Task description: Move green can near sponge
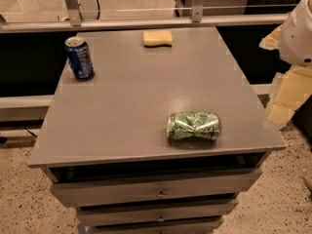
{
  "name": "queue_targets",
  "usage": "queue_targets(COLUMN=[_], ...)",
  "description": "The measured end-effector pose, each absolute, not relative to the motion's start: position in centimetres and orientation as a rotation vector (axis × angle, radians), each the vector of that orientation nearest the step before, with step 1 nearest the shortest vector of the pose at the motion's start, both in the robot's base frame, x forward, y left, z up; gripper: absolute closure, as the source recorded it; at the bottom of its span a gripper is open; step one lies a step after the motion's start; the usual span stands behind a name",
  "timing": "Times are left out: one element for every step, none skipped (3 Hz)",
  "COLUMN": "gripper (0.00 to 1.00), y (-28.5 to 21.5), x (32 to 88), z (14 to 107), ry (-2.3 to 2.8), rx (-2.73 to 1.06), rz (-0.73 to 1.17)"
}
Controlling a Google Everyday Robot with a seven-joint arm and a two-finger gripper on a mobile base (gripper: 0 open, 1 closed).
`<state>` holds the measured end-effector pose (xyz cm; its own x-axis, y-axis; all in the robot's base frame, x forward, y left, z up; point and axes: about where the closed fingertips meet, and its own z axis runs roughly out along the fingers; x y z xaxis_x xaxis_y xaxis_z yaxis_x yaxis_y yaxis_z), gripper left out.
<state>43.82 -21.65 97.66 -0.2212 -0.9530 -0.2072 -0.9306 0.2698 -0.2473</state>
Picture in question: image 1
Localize crushed green soda can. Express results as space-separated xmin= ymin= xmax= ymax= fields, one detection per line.
xmin=166 ymin=111 xmax=221 ymax=140

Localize yellow sponge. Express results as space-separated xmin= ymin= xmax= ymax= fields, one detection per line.
xmin=143 ymin=30 xmax=173 ymax=47

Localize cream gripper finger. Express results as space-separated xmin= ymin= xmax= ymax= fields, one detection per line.
xmin=259 ymin=25 xmax=282 ymax=51
xmin=266 ymin=65 xmax=312 ymax=126

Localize grey drawer cabinet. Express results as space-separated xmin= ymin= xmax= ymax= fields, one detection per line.
xmin=28 ymin=27 xmax=285 ymax=234

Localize metal railing frame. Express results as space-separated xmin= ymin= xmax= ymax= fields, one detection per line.
xmin=0 ymin=0 xmax=287 ymax=33

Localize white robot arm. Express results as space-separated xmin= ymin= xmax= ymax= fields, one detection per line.
xmin=259 ymin=0 xmax=312 ymax=130

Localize blue soda can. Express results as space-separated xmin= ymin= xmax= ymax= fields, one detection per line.
xmin=64 ymin=36 xmax=95 ymax=80

